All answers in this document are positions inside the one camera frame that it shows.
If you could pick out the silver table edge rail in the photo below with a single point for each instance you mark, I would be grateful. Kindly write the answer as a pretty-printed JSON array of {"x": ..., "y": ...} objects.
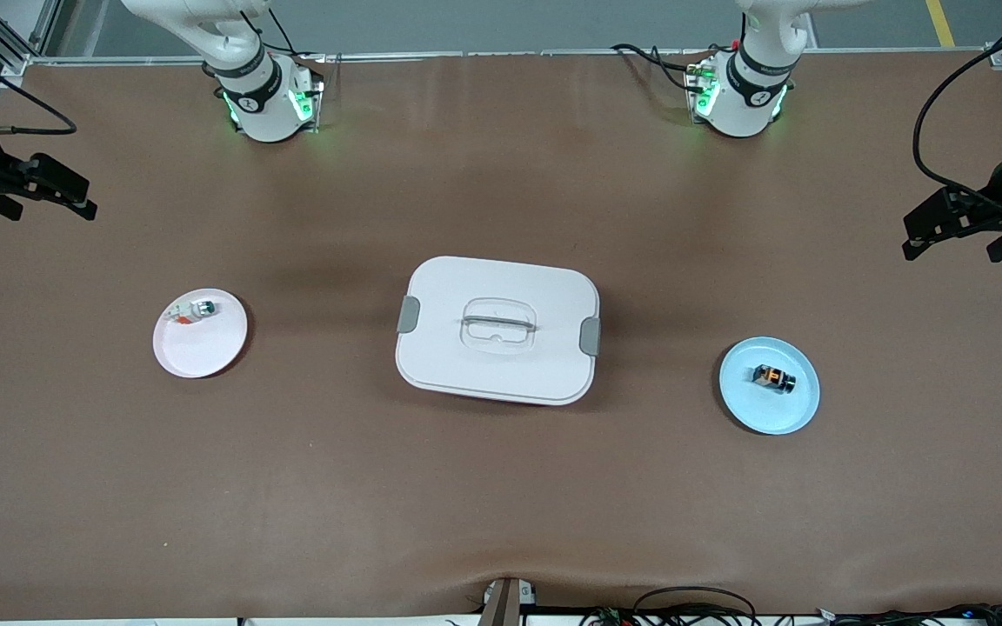
[{"x": 553, "y": 54}]

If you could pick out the white lidded storage box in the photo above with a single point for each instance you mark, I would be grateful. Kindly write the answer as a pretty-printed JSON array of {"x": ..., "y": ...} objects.
[{"x": 501, "y": 369}]

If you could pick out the brown grey table bracket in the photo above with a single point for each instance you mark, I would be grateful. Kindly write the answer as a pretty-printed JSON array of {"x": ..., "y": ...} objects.
[{"x": 505, "y": 604}]

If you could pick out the white green push-button switch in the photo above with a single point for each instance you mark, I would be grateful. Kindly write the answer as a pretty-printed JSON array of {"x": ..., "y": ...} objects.
[{"x": 203, "y": 308}]

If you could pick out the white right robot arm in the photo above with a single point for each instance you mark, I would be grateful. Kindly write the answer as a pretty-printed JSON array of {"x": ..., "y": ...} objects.
[{"x": 257, "y": 96}]

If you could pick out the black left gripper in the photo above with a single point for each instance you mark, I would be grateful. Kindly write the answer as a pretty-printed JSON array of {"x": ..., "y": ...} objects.
[{"x": 991, "y": 205}]

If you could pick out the pink round plate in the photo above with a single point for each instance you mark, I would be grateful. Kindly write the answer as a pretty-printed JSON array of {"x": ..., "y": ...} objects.
[{"x": 197, "y": 356}]

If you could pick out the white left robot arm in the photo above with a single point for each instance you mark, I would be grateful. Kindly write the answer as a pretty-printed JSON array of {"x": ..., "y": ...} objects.
[{"x": 753, "y": 96}]

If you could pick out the orange black push-button switch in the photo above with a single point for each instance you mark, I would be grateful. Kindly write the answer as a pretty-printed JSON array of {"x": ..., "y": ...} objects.
[{"x": 775, "y": 376}]

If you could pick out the light blue round plate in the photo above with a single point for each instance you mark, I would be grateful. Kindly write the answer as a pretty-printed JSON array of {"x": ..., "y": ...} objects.
[{"x": 762, "y": 413}]

